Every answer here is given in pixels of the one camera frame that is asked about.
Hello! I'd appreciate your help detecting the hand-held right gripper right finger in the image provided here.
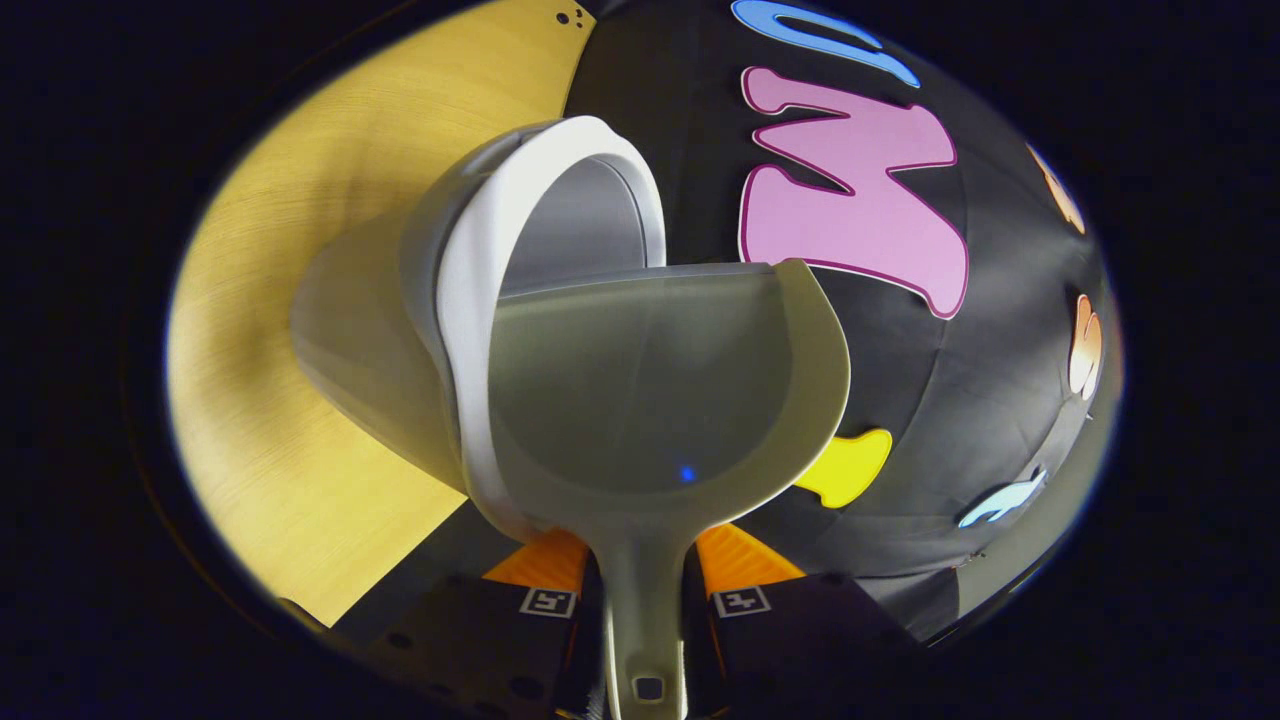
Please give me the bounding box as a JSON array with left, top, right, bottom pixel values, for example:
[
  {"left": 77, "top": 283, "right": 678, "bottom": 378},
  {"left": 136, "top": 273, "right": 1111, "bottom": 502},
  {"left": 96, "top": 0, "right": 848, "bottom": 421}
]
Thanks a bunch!
[{"left": 683, "top": 523, "right": 921, "bottom": 720}]

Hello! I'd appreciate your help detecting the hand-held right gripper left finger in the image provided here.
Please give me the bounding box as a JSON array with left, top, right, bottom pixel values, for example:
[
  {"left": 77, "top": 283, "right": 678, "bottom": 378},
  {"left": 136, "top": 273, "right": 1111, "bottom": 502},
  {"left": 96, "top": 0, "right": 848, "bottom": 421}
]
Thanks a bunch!
[{"left": 370, "top": 528, "right": 606, "bottom": 720}]

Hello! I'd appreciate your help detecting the grey dustpan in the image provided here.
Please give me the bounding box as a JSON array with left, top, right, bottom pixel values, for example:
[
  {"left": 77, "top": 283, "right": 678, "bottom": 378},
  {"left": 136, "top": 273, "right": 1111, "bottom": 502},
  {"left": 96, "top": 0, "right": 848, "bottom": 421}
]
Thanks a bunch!
[{"left": 487, "top": 258, "right": 852, "bottom": 720}]

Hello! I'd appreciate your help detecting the white ribbed garbage bin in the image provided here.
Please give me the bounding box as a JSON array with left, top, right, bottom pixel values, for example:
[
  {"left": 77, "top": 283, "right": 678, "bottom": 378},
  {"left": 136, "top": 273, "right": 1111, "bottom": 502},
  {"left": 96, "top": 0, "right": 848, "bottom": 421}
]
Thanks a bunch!
[{"left": 290, "top": 115, "right": 668, "bottom": 544}]

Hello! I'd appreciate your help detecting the black backdrop cloth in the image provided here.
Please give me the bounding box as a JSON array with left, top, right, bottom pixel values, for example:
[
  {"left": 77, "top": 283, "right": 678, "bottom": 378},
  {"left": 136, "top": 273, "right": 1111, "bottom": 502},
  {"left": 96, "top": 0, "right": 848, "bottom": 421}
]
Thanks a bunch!
[{"left": 330, "top": 0, "right": 1126, "bottom": 646}]

